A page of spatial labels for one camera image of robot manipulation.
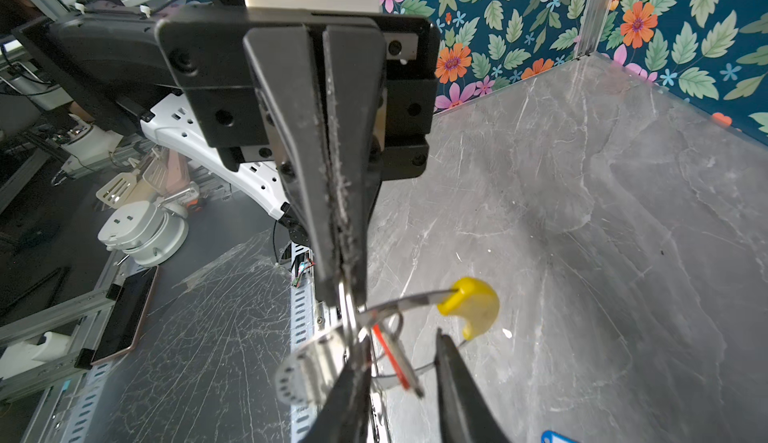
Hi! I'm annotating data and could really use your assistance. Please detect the white round device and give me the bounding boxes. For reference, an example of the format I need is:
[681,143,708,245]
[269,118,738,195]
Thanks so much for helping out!
[97,201,189,267]

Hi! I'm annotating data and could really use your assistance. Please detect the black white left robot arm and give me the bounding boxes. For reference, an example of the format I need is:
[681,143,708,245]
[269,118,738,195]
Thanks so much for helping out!
[15,0,440,305]

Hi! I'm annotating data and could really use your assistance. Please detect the white vented cable duct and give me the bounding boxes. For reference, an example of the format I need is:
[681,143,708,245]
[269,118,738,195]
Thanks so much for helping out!
[290,242,316,442]

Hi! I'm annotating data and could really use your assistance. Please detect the blue-capped key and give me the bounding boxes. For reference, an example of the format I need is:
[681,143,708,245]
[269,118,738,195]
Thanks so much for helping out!
[541,430,578,443]

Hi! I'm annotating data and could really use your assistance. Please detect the smartphone on table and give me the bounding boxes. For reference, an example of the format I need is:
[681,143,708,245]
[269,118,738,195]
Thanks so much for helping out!
[91,266,159,367]

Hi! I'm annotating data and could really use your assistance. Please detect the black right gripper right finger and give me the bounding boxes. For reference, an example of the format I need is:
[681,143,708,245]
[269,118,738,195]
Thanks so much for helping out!
[434,330,509,442]

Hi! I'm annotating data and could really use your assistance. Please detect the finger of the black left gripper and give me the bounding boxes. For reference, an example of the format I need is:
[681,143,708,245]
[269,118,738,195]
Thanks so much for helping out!
[323,25,385,306]
[243,26,339,306]

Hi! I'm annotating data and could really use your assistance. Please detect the red-capped key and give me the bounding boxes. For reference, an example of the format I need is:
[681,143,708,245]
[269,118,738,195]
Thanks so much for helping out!
[373,324,424,398]

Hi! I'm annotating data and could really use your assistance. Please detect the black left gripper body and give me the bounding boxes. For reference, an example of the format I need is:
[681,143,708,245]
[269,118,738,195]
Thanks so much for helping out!
[155,6,439,180]

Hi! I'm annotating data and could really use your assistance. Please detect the large keyring with yellow sleeve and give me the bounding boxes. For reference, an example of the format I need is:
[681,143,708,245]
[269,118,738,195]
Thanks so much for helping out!
[274,276,501,408]

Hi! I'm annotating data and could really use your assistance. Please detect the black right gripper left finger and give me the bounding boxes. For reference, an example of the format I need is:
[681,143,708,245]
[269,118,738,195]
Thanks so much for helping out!
[302,337,372,443]

